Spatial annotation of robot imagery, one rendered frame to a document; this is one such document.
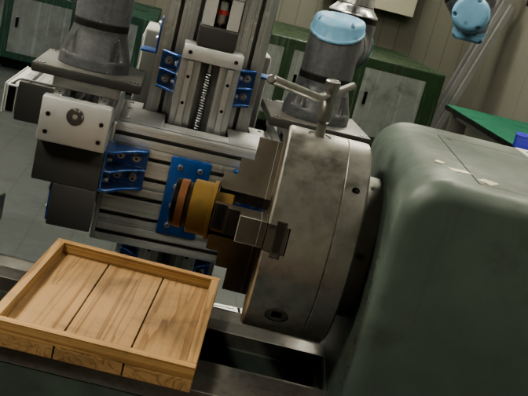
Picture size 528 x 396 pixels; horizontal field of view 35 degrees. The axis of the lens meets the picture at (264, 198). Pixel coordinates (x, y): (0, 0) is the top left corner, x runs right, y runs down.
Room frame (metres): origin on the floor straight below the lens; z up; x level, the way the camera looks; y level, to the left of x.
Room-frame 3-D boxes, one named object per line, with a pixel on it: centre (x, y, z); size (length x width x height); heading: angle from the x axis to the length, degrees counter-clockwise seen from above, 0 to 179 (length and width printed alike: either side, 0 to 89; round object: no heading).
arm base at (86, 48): (1.78, 0.43, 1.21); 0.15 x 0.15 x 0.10
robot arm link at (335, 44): (1.87, -0.07, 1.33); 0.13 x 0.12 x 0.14; 167
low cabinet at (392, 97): (8.70, -0.13, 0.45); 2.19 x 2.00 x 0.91; 99
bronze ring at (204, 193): (1.24, 0.09, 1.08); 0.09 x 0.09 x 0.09; 1
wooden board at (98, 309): (1.24, 0.19, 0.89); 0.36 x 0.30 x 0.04; 1
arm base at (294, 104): (1.86, -0.06, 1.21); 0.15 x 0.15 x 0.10
